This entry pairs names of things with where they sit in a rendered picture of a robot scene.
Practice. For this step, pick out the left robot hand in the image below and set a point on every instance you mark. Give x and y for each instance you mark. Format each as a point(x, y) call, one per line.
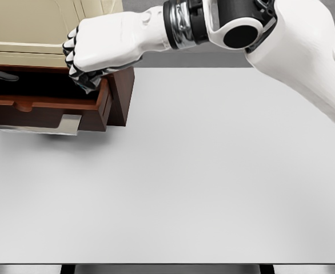
point(1, 76)

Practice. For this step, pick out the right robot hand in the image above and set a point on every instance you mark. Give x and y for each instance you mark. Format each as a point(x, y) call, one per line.
point(104, 42)

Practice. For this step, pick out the cream and brown cabinet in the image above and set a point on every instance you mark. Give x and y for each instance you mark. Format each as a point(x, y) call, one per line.
point(27, 28)

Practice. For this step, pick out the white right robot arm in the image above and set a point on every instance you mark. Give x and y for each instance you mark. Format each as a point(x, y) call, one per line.
point(299, 57)

